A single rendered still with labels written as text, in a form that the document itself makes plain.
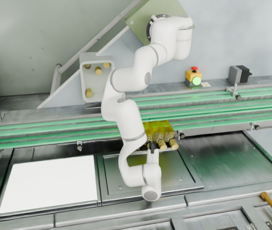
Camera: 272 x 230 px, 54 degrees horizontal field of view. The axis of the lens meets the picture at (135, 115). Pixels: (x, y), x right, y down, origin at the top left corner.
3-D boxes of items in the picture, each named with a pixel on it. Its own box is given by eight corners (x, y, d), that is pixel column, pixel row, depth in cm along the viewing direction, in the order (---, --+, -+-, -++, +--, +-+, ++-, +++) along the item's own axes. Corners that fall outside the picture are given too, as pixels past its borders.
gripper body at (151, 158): (160, 183, 113) (160, 165, 123) (161, 164, 108) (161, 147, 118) (142, 182, 113) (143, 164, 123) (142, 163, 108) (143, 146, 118)
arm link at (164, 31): (139, 65, 103) (139, 21, 95) (175, 50, 118) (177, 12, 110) (159, 71, 97) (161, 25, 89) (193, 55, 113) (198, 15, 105)
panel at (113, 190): (12, 167, 138) (-5, 222, 109) (10, 162, 137) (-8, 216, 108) (179, 147, 153) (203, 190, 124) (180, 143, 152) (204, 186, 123)
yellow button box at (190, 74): (184, 81, 159) (189, 86, 153) (186, 69, 155) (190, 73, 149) (196, 80, 160) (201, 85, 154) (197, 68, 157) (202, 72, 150)
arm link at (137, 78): (133, 47, 101) (105, 56, 92) (161, 42, 92) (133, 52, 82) (141, 82, 105) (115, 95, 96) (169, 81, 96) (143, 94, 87)
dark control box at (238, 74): (228, 78, 164) (234, 83, 157) (230, 65, 160) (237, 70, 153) (240, 77, 165) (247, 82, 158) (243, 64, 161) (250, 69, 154)
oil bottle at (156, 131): (144, 123, 153) (154, 145, 134) (144, 114, 150) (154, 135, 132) (154, 122, 154) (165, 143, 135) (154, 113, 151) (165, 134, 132)
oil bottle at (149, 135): (134, 124, 152) (142, 147, 134) (134, 116, 149) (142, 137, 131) (144, 123, 153) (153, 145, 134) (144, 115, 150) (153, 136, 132)
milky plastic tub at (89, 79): (83, 96, 151) (83, 102, 143) (79, 56, 140) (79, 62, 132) (113, 93, 154) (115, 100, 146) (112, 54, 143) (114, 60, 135)
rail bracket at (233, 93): (223, 90, 153) (235, 101, 141) (225, 78, 149) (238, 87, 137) (229, 90, 153) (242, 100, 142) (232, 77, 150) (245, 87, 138)
